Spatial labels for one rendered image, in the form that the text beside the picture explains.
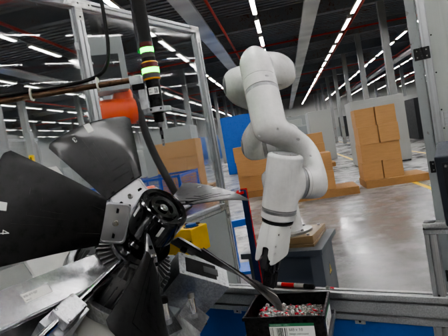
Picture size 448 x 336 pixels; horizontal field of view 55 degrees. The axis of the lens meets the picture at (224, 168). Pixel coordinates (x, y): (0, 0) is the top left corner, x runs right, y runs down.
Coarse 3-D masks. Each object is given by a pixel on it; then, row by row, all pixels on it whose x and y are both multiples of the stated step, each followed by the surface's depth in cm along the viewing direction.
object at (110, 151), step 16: (80, 128) 114; (96, 128) 115; (112, 128) 115; (128, 128) 116; (64, 144) 111; (80, 144) 111; (96, 144) 111; (112, 144) 112; (128, 144) 112; (64, 160) 109; (80, 160) 109; (96, 160) 109; (112, 160) 109; (128, 160) 109; (96, 176) 107; (112, 176) 107; (128, 176) 107; (112, 192) 105
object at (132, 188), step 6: (138, 180) 106; (126, 186) 106; (132, 186) 106; (138, 186) 106; (144, 186) 105; (120, 192) 106; (126, 192) 105; (132, 192) 105; (138, 192) 105; (114, 198) 105; (120, 198) 105; (126, 198) 105; (132, 198) 105; (138, 198) 104; (132, 204) 104
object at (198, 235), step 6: (186, 228) 151; (192, 228) 150; (198, 228) 151; (204, 228) 154; (180, 234) 150; (186, 234) 149; (192, 234) 148; (198, 234) 151; (204, 234) 154; (192, 240) 148; (198, 240) 150; (204, 240) 153; (174, 246) 152; (198, 246) 150; (204, 246) 153; (174, 252) 153
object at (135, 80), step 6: (132, 78) 106; (138, 78) 106; (132, 84) 106; (138, 84) 105; (144, 84) 106; (138, 90) 106; (144, 90) 106; (144, 96) 106; (144, 102) 106; (144, 108) 106; (150, 108) 104; (156, 108) 104; (162, 108) 105; (168, 108) 106; (144, 114) 107; (150, 114) 109
